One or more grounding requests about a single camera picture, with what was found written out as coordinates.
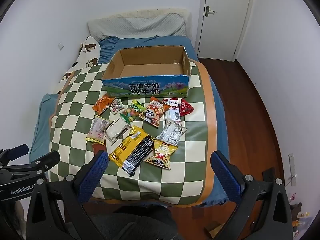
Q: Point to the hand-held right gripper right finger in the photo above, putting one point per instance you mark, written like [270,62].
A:
[225,176]

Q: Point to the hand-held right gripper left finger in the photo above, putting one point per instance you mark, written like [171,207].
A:
[95,171]

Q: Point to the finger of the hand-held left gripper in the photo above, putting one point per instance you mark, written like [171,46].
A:
[47,161]
[15,152]

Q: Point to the large yellow black snack packet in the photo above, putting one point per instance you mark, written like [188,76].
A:
[131,150]

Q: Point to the white brown-end snack packet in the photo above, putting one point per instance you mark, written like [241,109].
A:
[116,131]

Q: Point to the orange brown snack packet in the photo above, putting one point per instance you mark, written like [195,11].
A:
[101,105]

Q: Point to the yellow panda snack packet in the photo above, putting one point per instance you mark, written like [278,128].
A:
[161,156]

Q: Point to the silver white snack packet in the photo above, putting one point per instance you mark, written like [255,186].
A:
[172,132]

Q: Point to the green gumball packet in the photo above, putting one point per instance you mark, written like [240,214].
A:
[131,112]

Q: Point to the orange panda snack packet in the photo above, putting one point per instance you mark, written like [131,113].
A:
[153,112]

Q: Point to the white red-label snack packet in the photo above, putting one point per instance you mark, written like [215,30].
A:
[173,111]

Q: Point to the cardboard box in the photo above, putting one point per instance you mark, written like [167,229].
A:
[150,67]

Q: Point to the pink yellow snack packet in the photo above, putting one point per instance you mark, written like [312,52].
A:
[98,130]

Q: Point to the small cardboard piece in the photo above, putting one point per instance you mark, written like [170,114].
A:
[213,230]

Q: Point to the green white checkered blanket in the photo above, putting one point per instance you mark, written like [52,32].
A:
[75,110]

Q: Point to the small white red candy packet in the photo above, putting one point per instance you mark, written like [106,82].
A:
[117,106]

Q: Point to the red triangular snack packet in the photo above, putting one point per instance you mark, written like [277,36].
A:
[186,108]

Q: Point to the colourful small clutter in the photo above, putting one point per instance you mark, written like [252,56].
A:
[298,217]

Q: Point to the bear print pillow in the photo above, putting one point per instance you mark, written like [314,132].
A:
[86,55]

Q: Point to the grey dotted pillow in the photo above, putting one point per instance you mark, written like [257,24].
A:
[140,27]

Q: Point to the white door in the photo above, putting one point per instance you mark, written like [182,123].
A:
[225,17]

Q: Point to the white fluffy pillow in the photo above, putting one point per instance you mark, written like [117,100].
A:
[162,12]

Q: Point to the white wall socket strip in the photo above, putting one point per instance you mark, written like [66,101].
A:
[292,167]

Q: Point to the white wall socket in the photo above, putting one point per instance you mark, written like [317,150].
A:
[60,46]

